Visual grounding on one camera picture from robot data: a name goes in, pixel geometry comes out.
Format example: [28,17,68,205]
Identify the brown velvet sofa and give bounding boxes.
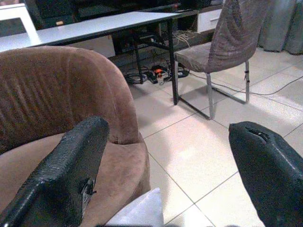
[0,45,151,227]

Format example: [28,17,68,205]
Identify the white folding table black legs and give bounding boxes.
[0,11,211,120]

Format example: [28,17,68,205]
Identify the dark tv stand white drawer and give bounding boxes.
[68,0,225,60]

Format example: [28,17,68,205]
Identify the white cabinet glass doors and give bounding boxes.
[0,2,43,48]

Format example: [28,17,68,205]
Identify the beige cable bundle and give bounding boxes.
[174,30,193,47]

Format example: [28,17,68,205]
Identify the grey fabric chair metal legs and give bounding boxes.
[174,0,270,120]

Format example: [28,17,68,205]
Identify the white floor cable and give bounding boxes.
[189,70,303,98]

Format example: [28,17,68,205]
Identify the black television yellow sticker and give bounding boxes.
[25,0,79,30]

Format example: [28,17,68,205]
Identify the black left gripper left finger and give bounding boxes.
[0,115,110,227]

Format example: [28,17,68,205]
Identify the orange black plug adapter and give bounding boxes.
[151,65,167,78]

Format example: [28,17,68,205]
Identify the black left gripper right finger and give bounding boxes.
[228,121,303,227]

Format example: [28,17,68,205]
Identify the white pillow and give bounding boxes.
[106,187,165,227]

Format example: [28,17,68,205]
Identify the grey curtain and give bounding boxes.
[257,0,303,55]

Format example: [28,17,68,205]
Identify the black power strip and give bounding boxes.
[145,70,159,84]

